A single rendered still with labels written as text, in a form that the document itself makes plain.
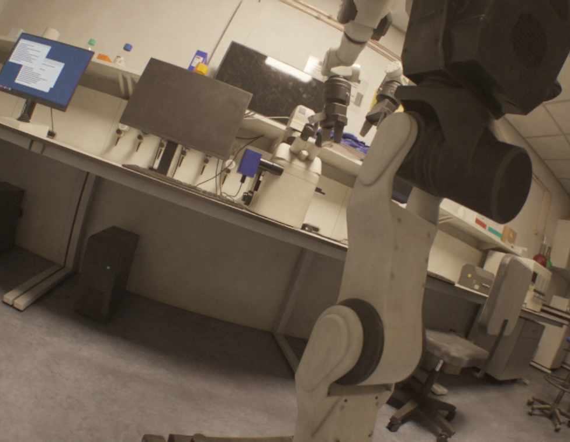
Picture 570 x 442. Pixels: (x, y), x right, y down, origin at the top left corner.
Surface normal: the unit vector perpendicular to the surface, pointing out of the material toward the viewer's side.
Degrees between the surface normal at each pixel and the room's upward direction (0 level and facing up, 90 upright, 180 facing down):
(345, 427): 67
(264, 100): 86
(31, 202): 90
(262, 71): 86
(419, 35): 99
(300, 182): 91
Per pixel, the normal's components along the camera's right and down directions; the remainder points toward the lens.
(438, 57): -0.98, 0.18
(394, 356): 0.47, -0.04
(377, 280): -0.85, -0.30
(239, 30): 0.27, 0.11
